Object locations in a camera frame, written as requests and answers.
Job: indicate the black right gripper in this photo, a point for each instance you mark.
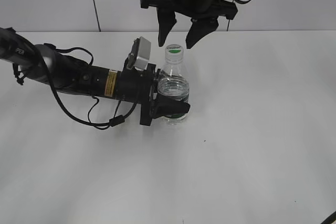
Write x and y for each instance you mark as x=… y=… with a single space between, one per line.
x=202 y=12

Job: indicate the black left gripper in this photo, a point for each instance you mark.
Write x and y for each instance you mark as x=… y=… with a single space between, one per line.
x=137 y=87

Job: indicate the clear Cestbon water bottle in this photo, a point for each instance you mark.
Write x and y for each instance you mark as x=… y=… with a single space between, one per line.
x=172 y=82

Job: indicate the white green bottle cap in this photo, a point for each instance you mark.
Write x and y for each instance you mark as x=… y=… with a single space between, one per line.
x=174 y=53

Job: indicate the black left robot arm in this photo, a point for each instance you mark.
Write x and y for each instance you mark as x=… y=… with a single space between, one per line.
x=47 y=64

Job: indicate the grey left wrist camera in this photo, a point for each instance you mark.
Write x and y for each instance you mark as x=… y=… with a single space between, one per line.
x=140 y=54

